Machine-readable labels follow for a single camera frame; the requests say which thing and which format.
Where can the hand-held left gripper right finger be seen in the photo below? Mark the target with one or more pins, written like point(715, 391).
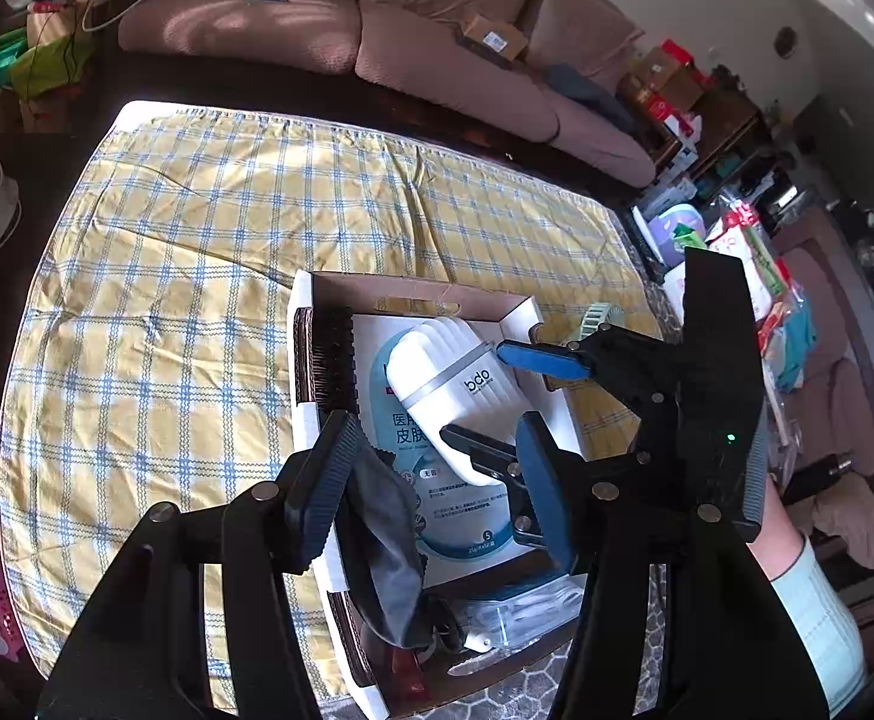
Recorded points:
point(545, 499)

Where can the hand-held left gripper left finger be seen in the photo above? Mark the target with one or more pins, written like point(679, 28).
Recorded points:
point(324, 487)

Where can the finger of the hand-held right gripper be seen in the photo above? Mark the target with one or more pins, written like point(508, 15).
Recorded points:
point(542, 358)
point(482, 454)

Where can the white ribbed case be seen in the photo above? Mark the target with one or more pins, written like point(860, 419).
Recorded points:
point(437, 390)

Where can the grey cloth pouch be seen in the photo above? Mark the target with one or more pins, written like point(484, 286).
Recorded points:
point(384, 540)

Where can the person's right forearm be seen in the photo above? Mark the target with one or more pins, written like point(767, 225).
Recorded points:
point(811, 615)

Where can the flat white and blue box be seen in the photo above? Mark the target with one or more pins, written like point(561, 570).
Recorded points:
point(467, 532)

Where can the teal cloth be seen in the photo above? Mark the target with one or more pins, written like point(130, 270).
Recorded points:
point(793, 345)

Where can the clear plastic bag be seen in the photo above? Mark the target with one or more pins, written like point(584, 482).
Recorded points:
point(527, 615)

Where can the white and red snack bag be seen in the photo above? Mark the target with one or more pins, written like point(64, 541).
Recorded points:
point(744, 255)

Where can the brown side sofa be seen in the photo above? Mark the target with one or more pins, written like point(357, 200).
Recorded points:
point(849, 360)

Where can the white charger plug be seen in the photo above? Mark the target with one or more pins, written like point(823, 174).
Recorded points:
point(480, 640)

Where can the purple round tray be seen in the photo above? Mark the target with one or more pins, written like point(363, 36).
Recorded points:
point(677, 225)

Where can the tan cloth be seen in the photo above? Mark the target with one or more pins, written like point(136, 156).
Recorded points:
point(849, 521)

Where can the grey patterned rug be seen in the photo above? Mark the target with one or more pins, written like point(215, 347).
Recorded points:
point(534, 690)

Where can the red and white box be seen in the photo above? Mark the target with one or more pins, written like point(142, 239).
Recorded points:
point(673, 120)

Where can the blue cloth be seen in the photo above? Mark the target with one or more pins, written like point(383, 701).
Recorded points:
point(587, 90)

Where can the yellow plaid tablecloth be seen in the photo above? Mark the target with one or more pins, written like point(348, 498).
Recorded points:
point(182, 240)

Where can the brown cardboard carton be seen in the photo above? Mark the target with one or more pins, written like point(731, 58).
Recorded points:
point(658, 71)

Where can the small cardboard box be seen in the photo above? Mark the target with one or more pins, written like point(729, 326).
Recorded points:
point(493, 37)

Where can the lime green bag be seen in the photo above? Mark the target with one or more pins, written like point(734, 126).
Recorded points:
point(50, 64)

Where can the round wall ornament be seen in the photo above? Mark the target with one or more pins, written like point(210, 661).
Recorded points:
point(785, 41)

